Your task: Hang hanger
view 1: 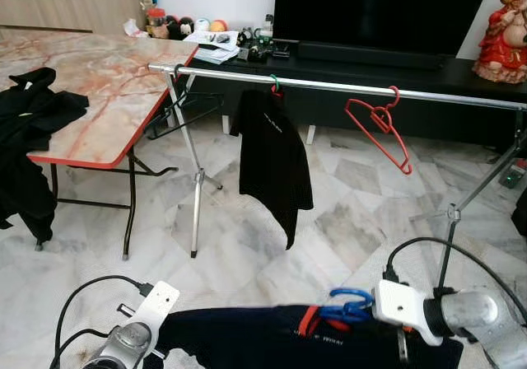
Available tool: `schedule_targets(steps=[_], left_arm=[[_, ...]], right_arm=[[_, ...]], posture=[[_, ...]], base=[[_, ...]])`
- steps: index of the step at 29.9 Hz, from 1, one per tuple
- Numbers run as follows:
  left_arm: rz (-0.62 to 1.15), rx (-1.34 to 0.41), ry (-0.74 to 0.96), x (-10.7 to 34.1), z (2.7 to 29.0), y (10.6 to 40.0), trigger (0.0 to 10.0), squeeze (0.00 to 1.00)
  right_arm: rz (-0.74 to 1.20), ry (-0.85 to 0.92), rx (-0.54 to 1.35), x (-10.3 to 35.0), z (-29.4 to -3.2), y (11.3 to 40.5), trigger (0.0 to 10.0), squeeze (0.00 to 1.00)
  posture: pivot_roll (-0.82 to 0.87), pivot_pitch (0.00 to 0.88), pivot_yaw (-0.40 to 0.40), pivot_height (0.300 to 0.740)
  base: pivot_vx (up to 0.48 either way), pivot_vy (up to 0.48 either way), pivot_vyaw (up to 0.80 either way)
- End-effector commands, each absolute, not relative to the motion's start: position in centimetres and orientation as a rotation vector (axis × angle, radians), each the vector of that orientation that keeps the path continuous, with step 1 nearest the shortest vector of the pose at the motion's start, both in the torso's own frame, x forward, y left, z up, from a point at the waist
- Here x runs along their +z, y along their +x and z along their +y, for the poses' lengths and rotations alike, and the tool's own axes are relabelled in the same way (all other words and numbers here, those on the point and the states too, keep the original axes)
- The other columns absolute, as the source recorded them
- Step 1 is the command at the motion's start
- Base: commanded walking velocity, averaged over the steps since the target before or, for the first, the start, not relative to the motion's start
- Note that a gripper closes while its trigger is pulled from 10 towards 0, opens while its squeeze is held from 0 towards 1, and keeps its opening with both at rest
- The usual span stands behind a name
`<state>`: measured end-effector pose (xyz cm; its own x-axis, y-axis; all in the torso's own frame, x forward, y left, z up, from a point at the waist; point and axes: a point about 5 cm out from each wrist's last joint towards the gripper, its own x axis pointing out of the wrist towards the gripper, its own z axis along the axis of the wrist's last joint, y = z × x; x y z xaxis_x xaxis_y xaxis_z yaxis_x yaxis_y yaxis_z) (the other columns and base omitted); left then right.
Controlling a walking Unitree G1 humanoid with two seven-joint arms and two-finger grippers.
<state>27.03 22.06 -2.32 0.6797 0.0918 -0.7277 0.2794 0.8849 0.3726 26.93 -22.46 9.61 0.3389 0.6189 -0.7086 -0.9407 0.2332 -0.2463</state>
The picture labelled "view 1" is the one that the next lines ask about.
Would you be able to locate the red lidded jar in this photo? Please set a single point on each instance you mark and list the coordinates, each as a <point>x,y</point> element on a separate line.
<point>156,19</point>

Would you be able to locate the grey power strip green light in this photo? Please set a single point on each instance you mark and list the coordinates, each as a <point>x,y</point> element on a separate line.
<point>512,178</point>

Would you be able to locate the red plastic hanger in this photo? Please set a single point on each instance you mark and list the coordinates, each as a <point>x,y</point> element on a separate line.
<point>383,122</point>

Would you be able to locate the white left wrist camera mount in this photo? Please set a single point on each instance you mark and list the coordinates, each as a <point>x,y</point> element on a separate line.
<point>156,303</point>

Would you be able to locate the blue plastic hanger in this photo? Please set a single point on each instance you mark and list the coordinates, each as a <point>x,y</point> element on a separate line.
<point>350,311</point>

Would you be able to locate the black round plush toy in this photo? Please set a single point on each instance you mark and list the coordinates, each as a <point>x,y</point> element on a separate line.
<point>187,25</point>
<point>174,25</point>

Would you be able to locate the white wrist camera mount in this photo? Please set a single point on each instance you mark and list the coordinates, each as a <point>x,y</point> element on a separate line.
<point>403,307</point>
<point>156,303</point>

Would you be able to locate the white paper booklet stack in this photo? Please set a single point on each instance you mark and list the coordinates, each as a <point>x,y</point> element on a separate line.
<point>212,49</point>

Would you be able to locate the black soundbar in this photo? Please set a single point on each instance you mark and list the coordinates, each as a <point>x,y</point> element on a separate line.
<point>370,56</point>

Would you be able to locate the marble pattern folding table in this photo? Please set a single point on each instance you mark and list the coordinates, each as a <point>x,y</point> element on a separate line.
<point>107,81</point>

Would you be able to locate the black electronic gadget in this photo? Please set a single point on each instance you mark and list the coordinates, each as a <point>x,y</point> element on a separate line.
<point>284,49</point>
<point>255,49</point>

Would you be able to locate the small clear bottle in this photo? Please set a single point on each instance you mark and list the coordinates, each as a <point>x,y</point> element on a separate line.
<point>268,27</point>

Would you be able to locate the black crumpled garment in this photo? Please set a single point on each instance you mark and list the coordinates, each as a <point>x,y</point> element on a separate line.
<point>33,114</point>

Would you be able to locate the white blue ball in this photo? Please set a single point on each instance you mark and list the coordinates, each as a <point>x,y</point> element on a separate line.
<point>202,25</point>

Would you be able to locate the black plastic hanger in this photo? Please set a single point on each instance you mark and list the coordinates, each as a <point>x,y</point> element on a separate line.
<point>178,71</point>

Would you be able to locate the navy blue polo shirt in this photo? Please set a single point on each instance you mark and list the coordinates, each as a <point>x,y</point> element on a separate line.
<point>247,340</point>

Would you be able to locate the silver metal clothes rack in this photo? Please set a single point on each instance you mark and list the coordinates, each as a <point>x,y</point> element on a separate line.
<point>329,86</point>

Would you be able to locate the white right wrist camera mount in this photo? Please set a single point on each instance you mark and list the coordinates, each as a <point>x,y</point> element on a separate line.
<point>403,307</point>

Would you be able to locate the black flat television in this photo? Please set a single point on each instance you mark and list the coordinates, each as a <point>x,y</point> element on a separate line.
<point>379,15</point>

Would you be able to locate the orange yellow ball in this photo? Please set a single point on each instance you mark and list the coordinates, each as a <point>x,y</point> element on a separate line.
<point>218,25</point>

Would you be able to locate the black television console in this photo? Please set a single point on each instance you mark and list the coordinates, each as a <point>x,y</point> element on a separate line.
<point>329,118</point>

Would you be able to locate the red laughing buddha statue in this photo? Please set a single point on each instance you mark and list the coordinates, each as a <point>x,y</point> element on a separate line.
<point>498,48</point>

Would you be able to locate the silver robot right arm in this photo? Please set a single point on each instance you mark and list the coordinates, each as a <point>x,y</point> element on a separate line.
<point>473,315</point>

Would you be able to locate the light wooden cabinet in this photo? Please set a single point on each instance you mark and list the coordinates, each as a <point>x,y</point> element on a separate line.
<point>66,7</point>

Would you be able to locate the black polo shirt red placket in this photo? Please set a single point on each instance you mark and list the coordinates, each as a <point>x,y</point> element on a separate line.
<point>276,163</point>

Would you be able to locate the green plastic hanger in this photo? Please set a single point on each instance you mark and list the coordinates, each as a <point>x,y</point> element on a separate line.
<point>274,77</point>

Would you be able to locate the pink tissue packet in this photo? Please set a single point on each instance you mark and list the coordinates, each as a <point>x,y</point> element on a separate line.
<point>136,30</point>

